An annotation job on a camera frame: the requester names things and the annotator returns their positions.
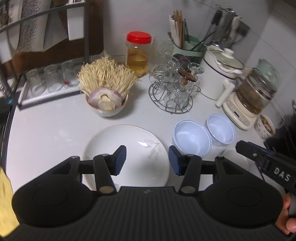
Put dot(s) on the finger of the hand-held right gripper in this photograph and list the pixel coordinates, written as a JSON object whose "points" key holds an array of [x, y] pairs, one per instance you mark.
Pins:
{"points": [[251, 150]]}

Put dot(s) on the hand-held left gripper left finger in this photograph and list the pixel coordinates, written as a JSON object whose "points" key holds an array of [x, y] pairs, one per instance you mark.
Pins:
{"points": [[120, 161]]}

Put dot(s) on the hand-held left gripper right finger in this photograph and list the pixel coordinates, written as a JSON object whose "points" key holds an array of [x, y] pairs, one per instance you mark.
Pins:
{"points": [[174, 162]]}

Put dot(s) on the white leaf pattern plate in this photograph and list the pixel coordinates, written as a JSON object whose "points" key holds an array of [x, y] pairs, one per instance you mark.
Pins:
{"points": [[134, 143]]}

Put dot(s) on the large pale blue plastic bowl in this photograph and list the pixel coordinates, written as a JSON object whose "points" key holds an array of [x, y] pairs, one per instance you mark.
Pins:
{"points": [[192, 139]]}

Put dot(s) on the small pale blue plastic bowl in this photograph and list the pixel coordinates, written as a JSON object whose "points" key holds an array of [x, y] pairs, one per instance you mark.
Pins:
{"points": [[220, 129]]}

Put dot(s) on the person's right hand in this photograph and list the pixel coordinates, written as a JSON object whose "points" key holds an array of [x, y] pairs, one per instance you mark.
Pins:
{"points": [[285, 220]]}

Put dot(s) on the patterned bowl with food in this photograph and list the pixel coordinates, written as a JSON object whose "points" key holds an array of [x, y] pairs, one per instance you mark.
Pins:
{"points": [[266, 126]]}

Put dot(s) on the black induction stove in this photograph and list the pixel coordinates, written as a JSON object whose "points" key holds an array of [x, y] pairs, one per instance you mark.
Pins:
{"points": [[282, 143]]}

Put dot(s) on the beige ceramic bowl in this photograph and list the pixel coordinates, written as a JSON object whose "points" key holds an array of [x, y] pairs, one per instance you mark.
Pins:
{"points": [[106, 113]]}

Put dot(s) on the glass electric health kettle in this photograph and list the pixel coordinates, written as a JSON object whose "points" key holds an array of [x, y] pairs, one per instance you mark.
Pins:
{"points": [[254, 95]]}

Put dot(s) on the halved red onion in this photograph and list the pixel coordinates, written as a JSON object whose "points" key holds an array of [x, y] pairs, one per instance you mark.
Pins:
{"points": [[105, 98]]}

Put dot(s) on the cluster of clear glass cups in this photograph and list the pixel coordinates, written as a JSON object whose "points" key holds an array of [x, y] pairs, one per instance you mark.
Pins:
{"points": [[175, 92]]}

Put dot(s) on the white electric cooking pot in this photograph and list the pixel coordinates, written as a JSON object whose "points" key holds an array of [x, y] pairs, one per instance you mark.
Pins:
{"points": [[212, 76]]}

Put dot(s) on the brown round lid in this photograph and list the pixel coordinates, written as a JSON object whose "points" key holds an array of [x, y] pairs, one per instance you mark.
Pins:
{"points": [[187, 76]]}

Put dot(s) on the white tray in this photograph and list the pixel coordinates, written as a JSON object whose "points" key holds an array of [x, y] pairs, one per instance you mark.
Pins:
{"points": [[53, 96]]}

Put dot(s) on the clear glass jar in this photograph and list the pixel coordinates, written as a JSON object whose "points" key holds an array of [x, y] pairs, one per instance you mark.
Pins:
{"points": [[53, 77], [35, 81], [70, 73]]}

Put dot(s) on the red lid plastic jar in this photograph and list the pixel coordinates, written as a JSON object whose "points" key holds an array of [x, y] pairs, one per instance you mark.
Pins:
{"points": [[137, 60]]}

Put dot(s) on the purple lid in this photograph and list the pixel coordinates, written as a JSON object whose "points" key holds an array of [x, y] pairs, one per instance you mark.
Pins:
{"points": [[182, 58]]}

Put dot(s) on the clear glass pitcher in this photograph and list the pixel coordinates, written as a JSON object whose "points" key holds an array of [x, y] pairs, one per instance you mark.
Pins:
{"points": [[163, 53]]}

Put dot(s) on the green chopstick holder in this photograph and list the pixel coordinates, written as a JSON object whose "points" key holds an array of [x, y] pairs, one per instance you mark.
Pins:
{"points": [[192, 52]]}

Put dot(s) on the bundle of black chopsticks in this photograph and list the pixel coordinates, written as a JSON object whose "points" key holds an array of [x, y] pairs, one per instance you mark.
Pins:
{"points": [[203, 39]]}

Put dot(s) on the black kitchen sink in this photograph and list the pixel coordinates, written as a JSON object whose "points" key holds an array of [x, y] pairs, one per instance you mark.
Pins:
{"points": [[3, 129]]}

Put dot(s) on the yellow cloth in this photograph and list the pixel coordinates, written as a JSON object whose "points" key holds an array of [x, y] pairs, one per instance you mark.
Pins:
{"points": [[5, 204]]}

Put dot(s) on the black metal knife rack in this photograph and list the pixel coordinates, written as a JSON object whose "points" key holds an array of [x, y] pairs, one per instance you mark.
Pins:
{"points": [[86, 34]]}

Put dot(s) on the metal utensil hook rack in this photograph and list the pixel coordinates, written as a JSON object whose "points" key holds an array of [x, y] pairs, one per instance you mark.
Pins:
{"points": [[222, 20]]}

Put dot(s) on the bundle of wooden chopsticks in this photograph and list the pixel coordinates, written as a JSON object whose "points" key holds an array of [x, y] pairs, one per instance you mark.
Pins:
{"points": [[177, 27]]}

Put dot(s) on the wooden cutting board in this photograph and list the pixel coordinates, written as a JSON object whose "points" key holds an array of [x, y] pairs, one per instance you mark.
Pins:
{"points": [[96, 27]]}

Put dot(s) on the white blade knife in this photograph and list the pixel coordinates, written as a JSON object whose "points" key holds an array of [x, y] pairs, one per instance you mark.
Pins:
{"points": [[75, 25]]}

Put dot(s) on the patterned steel cleaver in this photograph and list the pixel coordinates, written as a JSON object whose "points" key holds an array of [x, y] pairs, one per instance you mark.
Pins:
{"points": [[30, 27]]}

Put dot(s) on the dark wall power strip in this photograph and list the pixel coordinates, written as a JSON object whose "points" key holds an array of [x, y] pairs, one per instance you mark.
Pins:
{"points": [[244, 29]]}

